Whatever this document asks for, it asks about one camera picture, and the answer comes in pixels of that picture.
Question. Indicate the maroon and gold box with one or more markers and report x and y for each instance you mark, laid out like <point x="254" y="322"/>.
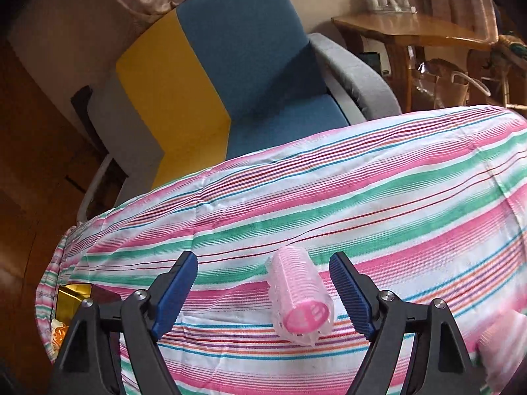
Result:
<point x="72" y="296"/>

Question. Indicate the wooden side table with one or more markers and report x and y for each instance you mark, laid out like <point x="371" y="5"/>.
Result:
<point x="411" y="28"/>

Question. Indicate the orange snack packet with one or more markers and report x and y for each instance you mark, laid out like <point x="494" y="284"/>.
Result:
<point x="59" y="333"/>

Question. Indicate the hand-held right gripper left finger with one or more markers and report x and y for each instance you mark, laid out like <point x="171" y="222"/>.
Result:
<point x="173" y="296"/>

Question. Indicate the blue yellow grey armchair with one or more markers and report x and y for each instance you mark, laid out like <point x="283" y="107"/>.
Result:
<point x="247" y="41"/>

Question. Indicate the tray of white cups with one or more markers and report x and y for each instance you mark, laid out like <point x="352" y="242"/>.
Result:
<point x="383" y="0"/>

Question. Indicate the dark framed panel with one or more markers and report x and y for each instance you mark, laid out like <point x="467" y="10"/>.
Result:
<point x="372" y="61"/>

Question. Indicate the large pink hair roller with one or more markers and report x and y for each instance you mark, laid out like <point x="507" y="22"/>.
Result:
<point x="504" y="341"/>

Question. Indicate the small pink hair roller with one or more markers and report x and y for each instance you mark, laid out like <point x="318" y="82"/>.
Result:
<point x="294" y="284"/>

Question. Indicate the rattan chair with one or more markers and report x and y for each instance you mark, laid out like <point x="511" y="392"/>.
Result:
<point x="508" y="47"/>

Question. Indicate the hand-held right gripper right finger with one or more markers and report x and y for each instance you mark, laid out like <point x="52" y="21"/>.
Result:
<point x="354" y="296"/>

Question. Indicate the clear plastic bag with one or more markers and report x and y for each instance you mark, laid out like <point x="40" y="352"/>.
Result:
<point x="440" y="86"/>

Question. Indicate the striped blanket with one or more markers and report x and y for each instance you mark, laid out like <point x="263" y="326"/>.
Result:
<point x="329" y="197"/>

